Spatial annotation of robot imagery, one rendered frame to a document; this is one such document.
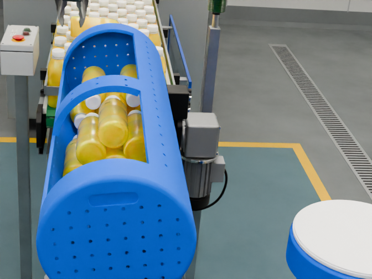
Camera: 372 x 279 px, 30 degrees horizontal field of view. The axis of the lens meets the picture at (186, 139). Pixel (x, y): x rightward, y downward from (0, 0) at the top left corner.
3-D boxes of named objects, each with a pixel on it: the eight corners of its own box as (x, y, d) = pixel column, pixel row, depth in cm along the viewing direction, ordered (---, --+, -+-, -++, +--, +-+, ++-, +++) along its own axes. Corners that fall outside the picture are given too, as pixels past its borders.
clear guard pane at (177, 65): (178, 203, 258) (189, 83, 237) (163, 116, 328) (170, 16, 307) (180, 203, 258) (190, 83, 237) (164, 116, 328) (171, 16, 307)
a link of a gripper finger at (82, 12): (79, 31, 213) (73, 3, 209) (80, 26, 218) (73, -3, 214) (89, 30, 213) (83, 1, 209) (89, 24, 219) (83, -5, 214)
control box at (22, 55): (0, 75, 215) (-1, 43, 210) (9, 53, 232) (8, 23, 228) (34, 76, 216) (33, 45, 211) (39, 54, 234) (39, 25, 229)
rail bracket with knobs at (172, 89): (159, 122, 217) (161, 92, 212) (157, 113, 223) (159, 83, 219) (190, 123, 218) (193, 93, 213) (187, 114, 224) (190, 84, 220)
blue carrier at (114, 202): (45, 315, 128) (25, 182, 116) (68, 117, 206) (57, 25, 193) (198, 302, 131) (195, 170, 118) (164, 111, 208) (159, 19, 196)
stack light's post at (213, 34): (185, 282, 290) (210, 28, 242) (184, 276, 294) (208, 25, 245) (194, 282, 291) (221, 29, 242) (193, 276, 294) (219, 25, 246)
